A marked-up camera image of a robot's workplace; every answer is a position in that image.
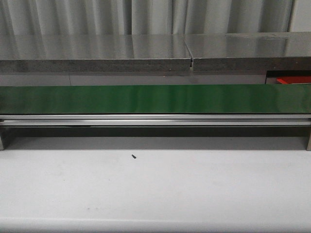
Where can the green conveyor belt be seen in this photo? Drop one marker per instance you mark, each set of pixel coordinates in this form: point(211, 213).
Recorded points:
point(157, 99)

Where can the grey stone counter left slab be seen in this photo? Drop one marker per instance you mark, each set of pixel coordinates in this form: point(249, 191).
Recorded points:
point(93, 53)

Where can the grey stone counter slab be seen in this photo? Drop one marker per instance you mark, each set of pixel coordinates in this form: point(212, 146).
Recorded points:
point(93, 53)
point(250, 51)

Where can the grey stone counter right slab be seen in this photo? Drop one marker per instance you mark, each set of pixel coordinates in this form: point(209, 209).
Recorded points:
point(250, 51)

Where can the red plastic bin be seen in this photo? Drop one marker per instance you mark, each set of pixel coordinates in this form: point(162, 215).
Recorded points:
point(294, 80)

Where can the right conveyor support leg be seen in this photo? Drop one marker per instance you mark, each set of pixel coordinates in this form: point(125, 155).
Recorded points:
point(307, 139)

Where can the grey pleated curtain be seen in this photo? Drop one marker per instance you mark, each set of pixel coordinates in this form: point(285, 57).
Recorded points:
point(69, 17)

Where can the aluminium conveyor frame rail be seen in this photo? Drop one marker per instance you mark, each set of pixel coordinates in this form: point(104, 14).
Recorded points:
point(141, 120)

